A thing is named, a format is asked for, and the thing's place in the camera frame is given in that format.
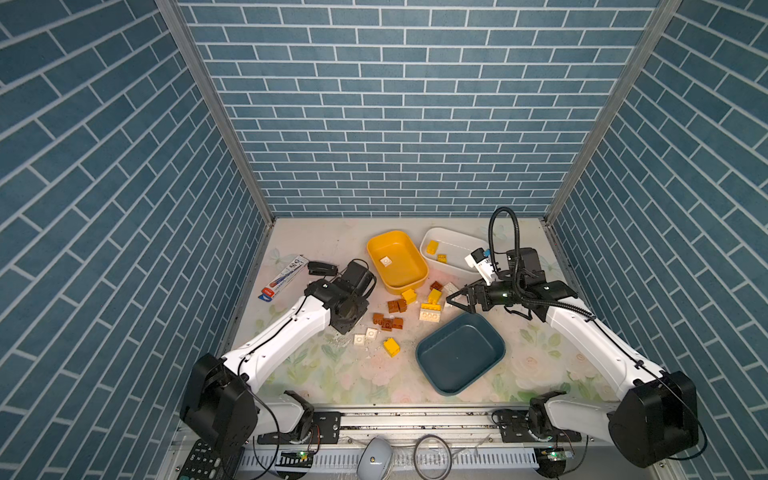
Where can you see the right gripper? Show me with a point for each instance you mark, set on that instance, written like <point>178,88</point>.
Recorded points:
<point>471,289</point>

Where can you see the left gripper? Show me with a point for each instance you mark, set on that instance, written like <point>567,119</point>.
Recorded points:
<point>345,326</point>

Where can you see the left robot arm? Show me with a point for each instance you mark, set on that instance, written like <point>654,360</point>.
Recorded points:
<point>221,403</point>

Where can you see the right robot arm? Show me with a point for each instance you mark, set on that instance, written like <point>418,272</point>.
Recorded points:
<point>654,416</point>

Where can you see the white flat lego plate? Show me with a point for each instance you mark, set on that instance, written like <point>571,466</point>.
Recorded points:
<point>449,289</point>

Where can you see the yellow lego block centre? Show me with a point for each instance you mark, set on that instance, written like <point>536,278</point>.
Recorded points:
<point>434,296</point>

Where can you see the black stapler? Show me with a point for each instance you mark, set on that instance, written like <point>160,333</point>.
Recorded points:
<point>322,269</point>

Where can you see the white long lego brick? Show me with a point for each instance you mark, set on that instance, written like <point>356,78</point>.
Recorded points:
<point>433,316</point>

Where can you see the teal plastic bin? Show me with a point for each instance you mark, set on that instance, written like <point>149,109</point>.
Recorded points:
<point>459,353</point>

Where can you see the white plastic bin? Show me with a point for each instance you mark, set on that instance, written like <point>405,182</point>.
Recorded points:
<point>456,246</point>

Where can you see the toothpaste tube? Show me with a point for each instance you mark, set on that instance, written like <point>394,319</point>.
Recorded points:
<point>284,278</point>

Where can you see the yellow plastic bin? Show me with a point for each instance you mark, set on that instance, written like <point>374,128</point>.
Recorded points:
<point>408,270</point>

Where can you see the yellow lego by bin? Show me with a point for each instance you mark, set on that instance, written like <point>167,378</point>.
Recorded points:
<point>409,296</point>

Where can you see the yellow lego cube front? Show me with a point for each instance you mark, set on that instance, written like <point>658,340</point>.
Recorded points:
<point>391,347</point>

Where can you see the grey computer mouse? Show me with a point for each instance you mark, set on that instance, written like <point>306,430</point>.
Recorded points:
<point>376,460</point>

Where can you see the black remote keypad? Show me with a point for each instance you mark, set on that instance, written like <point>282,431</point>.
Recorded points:
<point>205,464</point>

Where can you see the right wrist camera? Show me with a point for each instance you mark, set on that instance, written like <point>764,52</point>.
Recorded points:
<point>479,259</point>

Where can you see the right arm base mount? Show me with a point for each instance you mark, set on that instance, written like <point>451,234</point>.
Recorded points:
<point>521,425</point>

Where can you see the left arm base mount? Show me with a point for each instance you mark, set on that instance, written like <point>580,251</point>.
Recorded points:
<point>323,427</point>

